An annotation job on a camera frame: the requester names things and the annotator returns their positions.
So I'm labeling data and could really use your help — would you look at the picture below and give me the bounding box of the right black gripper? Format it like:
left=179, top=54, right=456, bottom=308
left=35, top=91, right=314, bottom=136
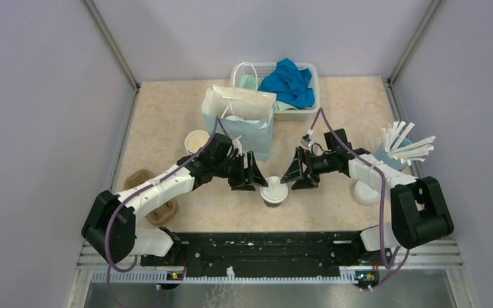
left=281, top=146, right=336, bottom=191

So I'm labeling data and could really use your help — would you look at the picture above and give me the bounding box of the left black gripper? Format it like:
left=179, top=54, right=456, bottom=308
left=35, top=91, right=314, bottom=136
left=213, top=150, right=268, bottom=191

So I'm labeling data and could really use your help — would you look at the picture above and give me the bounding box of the pale blue paper bag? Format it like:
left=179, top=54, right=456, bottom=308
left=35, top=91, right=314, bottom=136
left=201, top=62, right=277, bottom=162

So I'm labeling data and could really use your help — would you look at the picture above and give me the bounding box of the stack of white lids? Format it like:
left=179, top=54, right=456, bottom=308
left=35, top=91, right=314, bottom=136
left=352, top=181, right=381, bottom=205

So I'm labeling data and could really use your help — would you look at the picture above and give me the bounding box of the stack of paper cups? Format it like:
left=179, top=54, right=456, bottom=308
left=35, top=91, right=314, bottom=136
left=184, top=130, right=210, bottom=155

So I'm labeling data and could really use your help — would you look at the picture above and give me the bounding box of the brown cardboard cup carrier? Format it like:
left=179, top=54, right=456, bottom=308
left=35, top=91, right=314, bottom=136
left=123, top=169, right=178, bottom=226

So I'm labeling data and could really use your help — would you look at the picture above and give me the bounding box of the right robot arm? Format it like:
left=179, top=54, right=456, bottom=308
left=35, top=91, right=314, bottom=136
left=281, top=129, right=454, bottom=264

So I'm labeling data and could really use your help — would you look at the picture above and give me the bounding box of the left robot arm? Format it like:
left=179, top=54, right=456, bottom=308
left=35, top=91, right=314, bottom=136
left=81, top=133, right=268, bottom=265

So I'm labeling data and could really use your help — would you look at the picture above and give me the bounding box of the blue straw holder cup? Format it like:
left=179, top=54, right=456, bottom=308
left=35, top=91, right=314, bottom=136
left=374, top=140, right=413, bottom=172

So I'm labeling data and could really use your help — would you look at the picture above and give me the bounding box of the white plastic basket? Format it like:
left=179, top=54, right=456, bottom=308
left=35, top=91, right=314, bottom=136
left=230, top=58, right=321, bottom=121

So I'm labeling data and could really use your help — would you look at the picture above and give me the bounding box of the blue cloth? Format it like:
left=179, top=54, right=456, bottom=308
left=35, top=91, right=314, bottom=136
left=258, top=58, right=315, bottom=109

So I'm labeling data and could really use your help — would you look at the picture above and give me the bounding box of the mint green cloth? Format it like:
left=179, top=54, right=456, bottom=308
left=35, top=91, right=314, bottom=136
left=238, top=74, right=298, bottom=111

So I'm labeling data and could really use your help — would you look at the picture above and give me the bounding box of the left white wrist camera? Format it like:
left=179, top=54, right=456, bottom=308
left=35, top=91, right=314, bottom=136
left=229, top=135, right=243, bottom=158

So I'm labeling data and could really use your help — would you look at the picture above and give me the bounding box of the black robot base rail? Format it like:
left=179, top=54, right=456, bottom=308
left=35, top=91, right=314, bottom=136
left=78, top=229, right=464, bottom=286

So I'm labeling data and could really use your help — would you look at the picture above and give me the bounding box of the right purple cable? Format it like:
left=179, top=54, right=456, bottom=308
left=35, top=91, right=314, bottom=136
left=307, top=107, right=410, bottom=292

